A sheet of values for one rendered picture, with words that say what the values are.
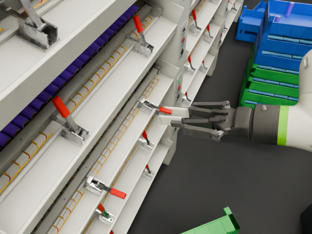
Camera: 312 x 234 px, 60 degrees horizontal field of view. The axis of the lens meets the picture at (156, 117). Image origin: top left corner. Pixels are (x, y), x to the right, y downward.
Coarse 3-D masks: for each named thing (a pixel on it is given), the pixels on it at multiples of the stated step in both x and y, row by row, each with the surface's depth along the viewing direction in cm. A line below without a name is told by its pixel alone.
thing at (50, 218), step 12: (156, 72) 84; (144, 84) 79; (132, 96) 76; (132, 108) 75; (120, 120) 70; (108, 132) 67; (96, 156) 63; (108, 156) 66; (84, 168) 61; (72, 180) 59; (72, 192) 57; (84, 192) 60; (60, 204) 55; (48, 216) 54; (60, 216) 55; (48, 228) 53; (60, 228) 54
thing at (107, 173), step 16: (160, 64) 85; (160, 80) 85; (144, 96) 80; (160, 96) 81; (144, 112) 77; (128, 128) 72; (144, 128) 75; (96, 144) 67; (112, 144) 69; (128, 144) 70; (112, 160) 66; (96, 176) 63; (112, 176) 64; (80, 208) 58; (96, 208) 62; (64, 224) 56; (80, 224) 57
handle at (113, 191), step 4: (96, 184) 59; (100, 184) 60; (100, 188) 60; (104, 188) 59; (108, 188) 59; (112, 188) 59; (112, 192) 58; (116, 192) 58; (120, 192) 58; (120, 196) 58; (124, 196) 58
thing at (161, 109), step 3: (150, 102) 75; (150, 105) 76; (153, 105) 76; (153, 108) 75; (156, 108) 75; (159, 108) 75; (162, 108) 74; (165, 108) 74; (162, 111) 74; (165, 111) 74; (168, 111) 74; (171, 111) 74
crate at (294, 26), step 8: (272, 0) 121; (280, 0) 122; (272, 8) 125; (280, 8) 124; (296, 8) 123; (304, 8) 122; (272, 16) 109; (280, 16) 123; (296, 16) 123; (304, 16) 123; (264, 24) 119; (272, 24) 111; (280, 24) 110; (288, 24) 109; (296, 24) 119; (304, 24) 119; (264, 32) 115; (272, 32) 114; (280, 32) 113; (288, 32) 112; (296, 32) 111; (304, 32) 110
